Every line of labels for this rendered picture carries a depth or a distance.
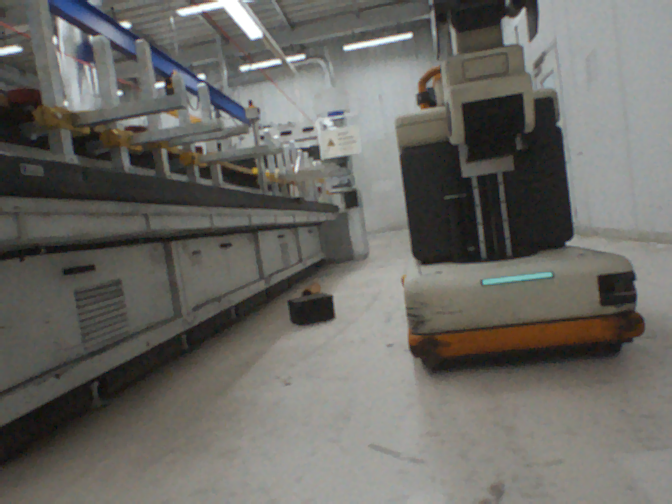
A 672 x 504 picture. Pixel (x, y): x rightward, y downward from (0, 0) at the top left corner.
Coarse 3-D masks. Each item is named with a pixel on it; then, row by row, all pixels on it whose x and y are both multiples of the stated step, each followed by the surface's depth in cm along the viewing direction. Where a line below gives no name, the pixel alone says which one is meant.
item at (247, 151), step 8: (264, 144) 191; (216, 152) 194; (224, 152) 193; (232, 152) 193; (240, 152) 192; (248, 152) 192; (256, 152) 191; (264, 152) 192; (176, 160) 196; (200, 160) 195; (208, 160) 194; (216, 160) 195
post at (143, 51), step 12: (144, 48) 164; (144, 60) 165; (144, 72) 165; (144, 84) 165; (144, 96) 166; (156, 96) 168; (156, 120) 166; (156, 156) 167; (156, 168) 167; (168, 168) 169
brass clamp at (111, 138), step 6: (102, 132) 139; (108, 132) 139; (114, 132) 139; (120, 132) 141; (126, 132) 144; (102, 138) 139; (108, 138) 139; (114, 138) 139; (120, 138) 140; (126, 138) 144; (108, 144) 139; (114, 144) 140; (120, 144) 141; (126, 144) 143; (132, 150) 149; (138, 150) 151
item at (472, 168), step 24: (504, 96) 134; (480, 120) 134; (504, 120) 133; (552, 120) 144; (480, 144) 141; (504, 144) 140; (528, 144) 151; (552, 144) 145; (480, 168) 154; (504, 168) 153
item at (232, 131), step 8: (232, 128) 167; (240, 128) 166; (248, 128) 168; (192, 136) 169; (200, 136) 168; (208, 136) 168; (216, 136) 167; (224, 136) 168; (232, 136) 168; (176, 144) 170; (184, 144) 171; (136, 152) 173
